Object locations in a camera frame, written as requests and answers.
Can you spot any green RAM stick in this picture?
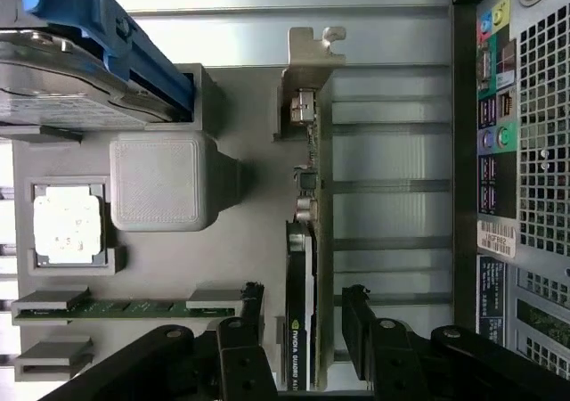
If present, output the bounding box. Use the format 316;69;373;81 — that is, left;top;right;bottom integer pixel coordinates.
15;299;241;320

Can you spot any grey 3D-printed parts rack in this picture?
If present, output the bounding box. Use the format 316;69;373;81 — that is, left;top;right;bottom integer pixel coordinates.
0;61;290;396

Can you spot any silver CPU chip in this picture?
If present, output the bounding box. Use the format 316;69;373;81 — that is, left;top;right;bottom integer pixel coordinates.
33;185;106;266

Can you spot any open black PC case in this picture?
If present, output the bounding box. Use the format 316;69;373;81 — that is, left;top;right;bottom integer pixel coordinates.
451;0;570;401

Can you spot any hard disk with blue bracket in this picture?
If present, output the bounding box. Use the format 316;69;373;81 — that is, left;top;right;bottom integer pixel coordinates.
0;0;198;129

